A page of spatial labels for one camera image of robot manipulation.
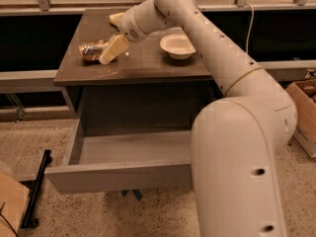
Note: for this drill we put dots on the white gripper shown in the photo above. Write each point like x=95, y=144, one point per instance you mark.
x=130, y=26

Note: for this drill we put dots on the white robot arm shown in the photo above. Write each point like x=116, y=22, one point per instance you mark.
x=233, y=140

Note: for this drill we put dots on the dark grey drawer cabinet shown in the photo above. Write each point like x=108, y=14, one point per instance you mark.
x=142, y=90

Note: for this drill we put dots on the open grey top drawer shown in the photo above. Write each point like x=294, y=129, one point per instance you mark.
x=94, y=162

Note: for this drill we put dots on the yellow sponge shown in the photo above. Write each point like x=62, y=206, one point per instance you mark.
x=116, y=18

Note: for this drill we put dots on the white paper bowl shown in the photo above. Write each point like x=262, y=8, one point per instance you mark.
x=177, y=46

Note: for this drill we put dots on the cardboard box at left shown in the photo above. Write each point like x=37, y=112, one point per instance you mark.
x=13, y=201

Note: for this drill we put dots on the cardboard box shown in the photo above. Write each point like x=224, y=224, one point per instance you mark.
x=303, y=94
x=13, y=201

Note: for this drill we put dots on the cardboard box at right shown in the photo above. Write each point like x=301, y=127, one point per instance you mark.
x=303, y=94

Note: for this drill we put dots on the black metal floor stand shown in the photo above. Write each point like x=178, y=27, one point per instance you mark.
x=34, y=186

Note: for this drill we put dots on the grey window rail frame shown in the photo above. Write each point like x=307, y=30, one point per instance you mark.
x=42, y=0

